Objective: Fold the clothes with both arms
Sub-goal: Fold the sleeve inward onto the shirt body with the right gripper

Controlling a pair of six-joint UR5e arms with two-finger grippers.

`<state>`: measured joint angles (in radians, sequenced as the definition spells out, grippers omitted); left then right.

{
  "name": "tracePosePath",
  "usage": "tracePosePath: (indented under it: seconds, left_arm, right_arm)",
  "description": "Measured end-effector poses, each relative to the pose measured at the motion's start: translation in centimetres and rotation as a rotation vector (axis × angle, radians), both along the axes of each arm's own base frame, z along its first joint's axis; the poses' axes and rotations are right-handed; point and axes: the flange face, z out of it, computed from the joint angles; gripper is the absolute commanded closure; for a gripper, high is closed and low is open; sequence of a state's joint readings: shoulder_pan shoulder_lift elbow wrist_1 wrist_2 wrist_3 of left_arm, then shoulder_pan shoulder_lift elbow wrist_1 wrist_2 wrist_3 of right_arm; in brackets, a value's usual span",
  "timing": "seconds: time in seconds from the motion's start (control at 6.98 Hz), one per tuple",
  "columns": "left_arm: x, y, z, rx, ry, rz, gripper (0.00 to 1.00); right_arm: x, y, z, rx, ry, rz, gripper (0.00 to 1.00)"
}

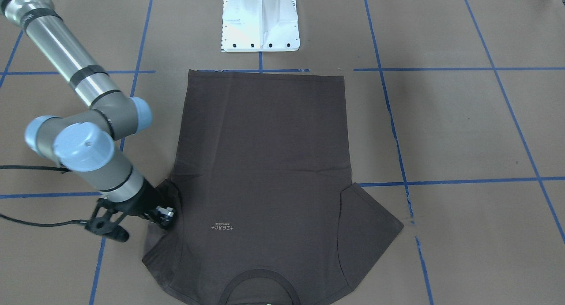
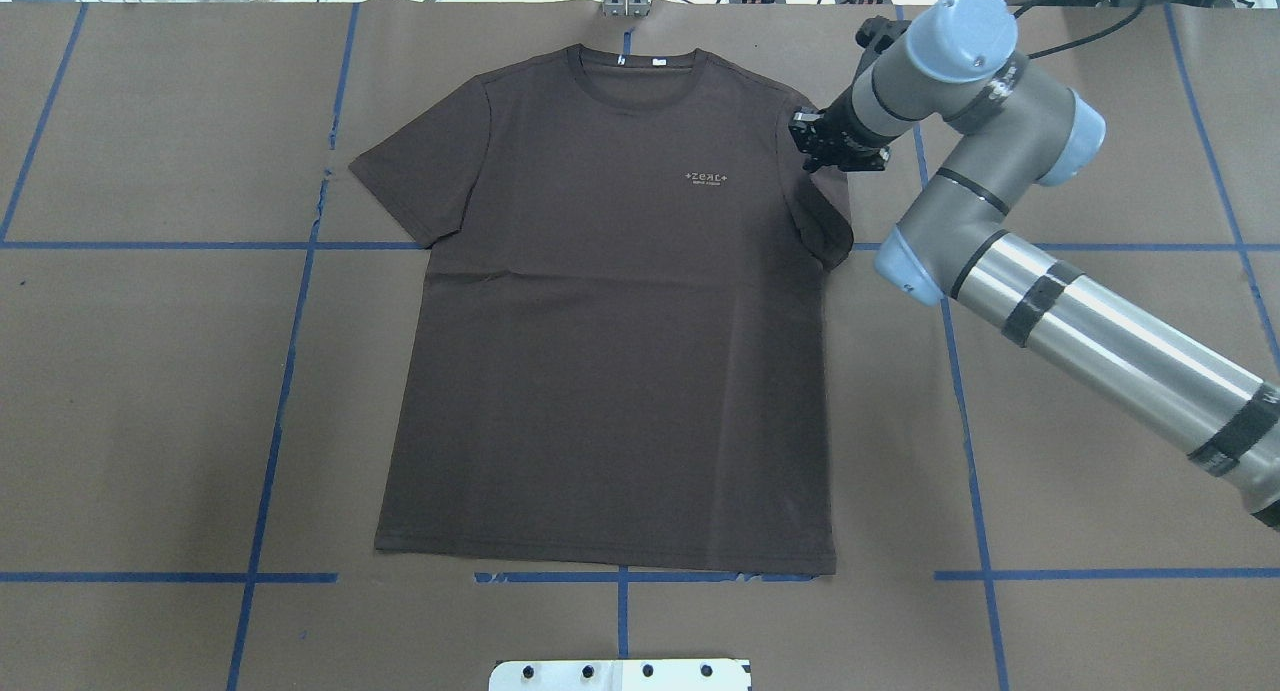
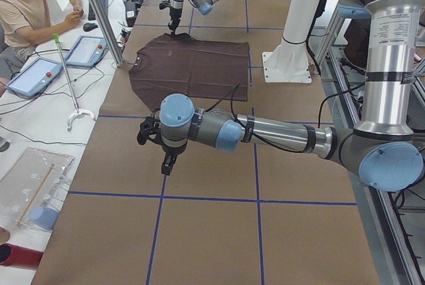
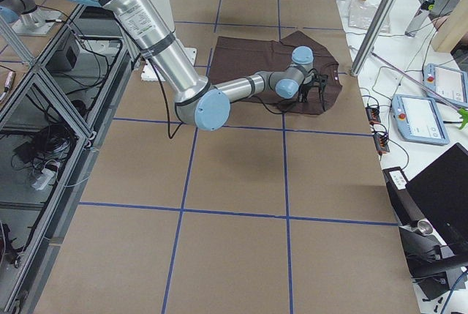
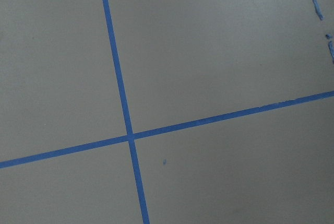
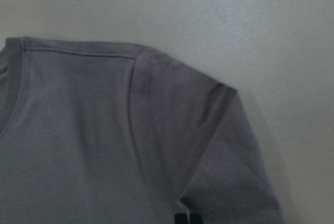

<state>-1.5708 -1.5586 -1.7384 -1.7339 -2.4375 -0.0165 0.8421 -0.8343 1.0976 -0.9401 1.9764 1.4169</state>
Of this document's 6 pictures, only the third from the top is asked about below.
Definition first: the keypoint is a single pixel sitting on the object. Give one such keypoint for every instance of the red cylinder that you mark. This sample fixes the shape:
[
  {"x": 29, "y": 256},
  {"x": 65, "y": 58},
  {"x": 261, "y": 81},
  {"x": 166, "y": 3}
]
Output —
[{"x": 20, "y": 257}]

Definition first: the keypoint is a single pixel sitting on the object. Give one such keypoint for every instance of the dark brown t-shirt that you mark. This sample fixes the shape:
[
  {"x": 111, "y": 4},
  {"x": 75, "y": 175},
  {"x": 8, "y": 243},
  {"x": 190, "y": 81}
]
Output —
[{"x": 170, "y": 64}]

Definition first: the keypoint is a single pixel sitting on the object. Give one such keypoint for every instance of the person in beige shirt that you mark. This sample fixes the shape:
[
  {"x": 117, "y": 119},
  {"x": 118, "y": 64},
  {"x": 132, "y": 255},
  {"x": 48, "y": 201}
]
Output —
[{"x": 27, "y": 24}]

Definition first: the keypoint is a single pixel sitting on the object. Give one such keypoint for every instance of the aluminium frame post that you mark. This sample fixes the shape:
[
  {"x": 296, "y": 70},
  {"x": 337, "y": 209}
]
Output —
[{"x": 107, "y": 31}]

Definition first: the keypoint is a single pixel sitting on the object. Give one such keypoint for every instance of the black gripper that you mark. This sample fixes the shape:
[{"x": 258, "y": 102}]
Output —
[
  {"x": 173, "y": 13},
  {"x": 169, "y": 151}
]

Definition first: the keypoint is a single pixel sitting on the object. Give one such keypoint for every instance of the blue teach pendant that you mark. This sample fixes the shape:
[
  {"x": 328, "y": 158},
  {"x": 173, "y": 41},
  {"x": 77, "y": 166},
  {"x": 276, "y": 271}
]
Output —
[
  {"x": 86, "y": 52},
  {"x": 35, "y": 78}
]

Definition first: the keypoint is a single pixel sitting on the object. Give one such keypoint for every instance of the far blue teach pendant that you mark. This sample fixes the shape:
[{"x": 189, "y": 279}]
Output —
[{"x": 86, "y": 52}]

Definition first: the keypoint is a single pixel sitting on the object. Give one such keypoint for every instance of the clear plastic bag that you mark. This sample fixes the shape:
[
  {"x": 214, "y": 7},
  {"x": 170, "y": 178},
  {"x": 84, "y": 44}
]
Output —
[{"x": 34, "y": 189}]

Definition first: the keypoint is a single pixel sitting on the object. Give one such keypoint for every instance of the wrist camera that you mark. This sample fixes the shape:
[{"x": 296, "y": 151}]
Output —
[
  {"x": 164, "y": 4},
  {"x": 149, "y": 130}
]

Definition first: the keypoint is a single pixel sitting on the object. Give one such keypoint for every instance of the near blue teach pendant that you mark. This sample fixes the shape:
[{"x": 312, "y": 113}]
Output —
[{"x": 35, "y": 78}]

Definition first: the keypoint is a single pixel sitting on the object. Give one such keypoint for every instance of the black computer mouse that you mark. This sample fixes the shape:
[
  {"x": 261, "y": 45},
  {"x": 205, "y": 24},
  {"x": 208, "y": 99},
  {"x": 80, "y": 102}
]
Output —
[{"x": 87, "y": 27}]

